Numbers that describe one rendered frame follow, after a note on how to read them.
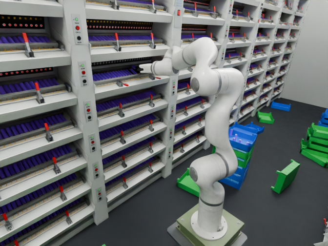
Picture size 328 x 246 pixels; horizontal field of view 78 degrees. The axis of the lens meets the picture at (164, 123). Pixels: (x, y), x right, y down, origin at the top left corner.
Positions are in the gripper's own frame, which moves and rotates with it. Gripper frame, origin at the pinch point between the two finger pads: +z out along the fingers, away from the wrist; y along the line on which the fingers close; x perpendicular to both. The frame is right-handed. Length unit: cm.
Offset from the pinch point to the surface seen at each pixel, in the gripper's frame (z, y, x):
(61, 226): 11, 68, 85
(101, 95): -4.4, 33.4, 10.5
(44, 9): -11, 54, -29
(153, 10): -11.5, -6.3, -32.3
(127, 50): -7.9, 13.6, -11.6
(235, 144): -42, -57, 68
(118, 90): -4.8, 21.8, 10.0
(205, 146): 10, -92, 99
